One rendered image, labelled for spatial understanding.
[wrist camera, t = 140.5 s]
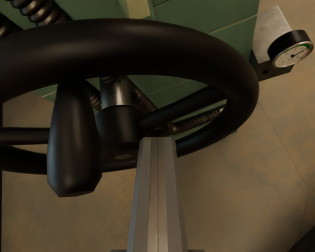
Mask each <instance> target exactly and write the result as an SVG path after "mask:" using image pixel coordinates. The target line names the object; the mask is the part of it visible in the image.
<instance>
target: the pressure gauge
mask: <svg viewBox="0 0 315 252"><path fill-rule="evenodd" d="M314 46H315V45H314V43H313V42H312V41H311V39H310V38H309V36H308V34H307V33H306V31H305V30H302V29H297V30H292V31H289V32H287V33H285V34H283V35H281V36H280V37H278V38H277V39H276V40H275V41H273V43H272V44H271V45H270V46H269V48H268V50H267V54H268V56H269V58H270V60H271V62H272V66H273V67H275V68H279V69H280V68H286V67H289V66H291V65H294V64H296V63H298V62H300V61H301V60H303V59H304V58H306V57H307V56H308V55H309V54H310V53H311V52H312V51H313V49H314ZM303 50H304V51H303ZM301 51H302V52H301ZM298 53H299V54H298ZM296 54H297V55H296ZM291 55H294V57H293V58H291ZM295 55H296V56H295Z"/></svg>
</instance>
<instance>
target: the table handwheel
mask: <svg viewBox="0 0 315 252"><path fill-rule="evenodd" d="M124 75H125V78H126V80H124V79H123V78H122V80H121V81H120V82H119V81H115V82H113V83H110V84H107V83H104V82H103V81H102V80H100V79H99V87H100V98H101V110H100V111H99V112H98V113H97V114H96V115H94V116H95V122H96V127H97V132H98V137H99V143H100V148H101V166H102V173H107V172H115V171H122V170H128V169H134V168H137V161H138V153H139V145H140V140H141V139H142V138H143V137H149V136H148V132H150V131H152V130H154V129H157V128H159V127H161V126H163V125H165V124H168V123H170V122H172V121H174V120H176V119H178V118H181V117H183V116H185V115H188V114H190V113H193V112H196V111H198V110H201V109H203V108H206V107H208V106H211V105H213V104H216V103H218V102H221V101H223V100H226V104H225V107H224V108H223V110H222V111H221V113H220V114H219V115H218V116H217V117H216V118H215V119H214V120H212V121H211V122H210V123H208V124H207V125H205V126H204V127H202V128H200V129H199V130H197V131H195V132H193V133H191V134H189V135H187V136H185V137H182V138H180V139H177V140H175V145H176V153H177V158H179V157H182V156H185V155H188V154H191V153H194V152H196V151H199V150H201V149H204V148H206V147H208V146H210V145H212V144H214V143H216V142H218V141H220V140H222V139H224V138H225V137H227V136H229V135H230V134H232V133H233V132H234V131H236V130H237V129H238V128H239V127H240V126H241V125H242V124H244V123H245V122H246V120H247V119H248V118H249V117H250V116H251V114H252V113H253V111H254V109H255V107H256V105H257V103H258V99H259V90H260V87H259V81H258V78H257V75H256V72H255V70H254V68H253V67H252V65H251V64H250V63H249V62H248V60H247V59H246V58H245V57H244V56H243V55H242V54H241V53H240V52H239V51H237V50H236V49H235V48H234V47H232V46H231V45H229V44H227V43H226V42H224V41H222V40H220V39H218V38H216V37H214V36H211V35H209V34H207V33H204V32H201V31H198V30H195V29H192V28H189V27H185V26H181V25H177V24H173V23H168V22H162V21H155V20H147V19H135V18H92V19H79V20H70V21H63V22H57V23H51V24H46V25H41V26H37V27H33V28H29V29H25V30H22V31H19V32H15V33H12V34H9V35H6V36H4V37H1V38H0V105H1V104H3V103H5V102H7V101H9V100H11V99H13V98H15V97H18V96H20V95H23V94H26V93H28V92H31V91H34V90H38V89H41V88H44V87H48V86H52V85H56V84H61V83H65V82H71V81H77V80H83V79H90V78H98V77H108V76H124ZM128 75H157V76H170V77H178V78H184V79H190V80H194V81H198V82H201V83H205V84H207V85H208V86H206V87H204V88H202V89H200V90H198V91H196V92H194V93H192V94H190V95H188V96H186V97H184V98H182V99H179V100H177V101H175V102H173V103H171V104H169V105H166V106H164V107H162V108H159V109H157V110H155V111H152V112H150V113H148V114H146V115H145V114H144V113H143V112H142V111H141V110H139V109H137V108H135V107H133V103H132V96H131V90H130V84H129V81H128V78H129V77H128ZM127 77H128V78H127ZM49 133H50V127H45V128H42V127H0V170H1V171H7V172H14V173H23V174H34V175H47V154H44V153H38V152H33V151H29V150H25V149H21V148H17V147H14V146H18V145H41V144H48V141H49Z"/></svg>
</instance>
